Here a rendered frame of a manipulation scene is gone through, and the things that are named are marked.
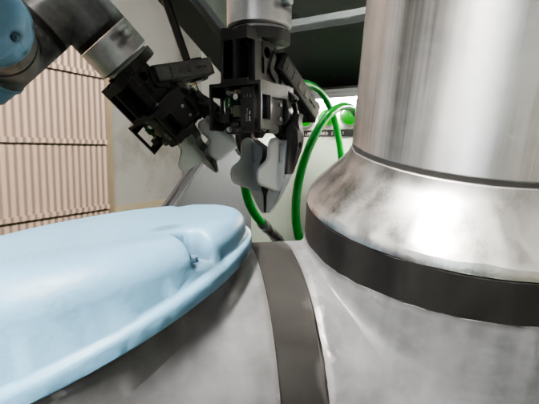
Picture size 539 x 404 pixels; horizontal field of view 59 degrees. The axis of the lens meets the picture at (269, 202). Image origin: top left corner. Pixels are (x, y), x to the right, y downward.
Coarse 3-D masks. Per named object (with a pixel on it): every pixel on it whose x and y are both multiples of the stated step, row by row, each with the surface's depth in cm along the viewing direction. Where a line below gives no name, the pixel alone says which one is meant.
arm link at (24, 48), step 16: (0, 0) 41; (16, 0) 42; (0, 16) 41; (16, 16) 41; (0, 32) 41; (16, 32) 42; (32, 32) 46; (0, 48) 41; (16, 48) 43; (32, 48) 48; (0, 64) 44; (16, 64) 47
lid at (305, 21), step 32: (160, 0) 106; (192, 0) 104; (224, 0) 103; (320, 0) 95; (352, 0) 93; (192, 32) 113; (320, 32) 101; (352, 32) 98; (320, 64) 111; (352, 64) 108
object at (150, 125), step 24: (120, 72) 61; (144, 72) 64; (120, 96) 62; (144, 96) 62; (168, 96) 63; (144, 120) 63; (168, 120) 64; (192, 120) 66; (144, 144) 67; (168, 144) 66
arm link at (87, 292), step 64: (0, 256) 14; (64, 256) 13; (128, 256) 12; (192, 256) 14; (256, 256) 17; (0, 320) 11; (64, 320) 11; (128, 320) 12; (192, 320) 13; (256, 320) 14; (0, 384) 11; (64, 384) 11; (128, 384) 12; (192, 384) 13; (256, 384) 13; (320, 384) 14
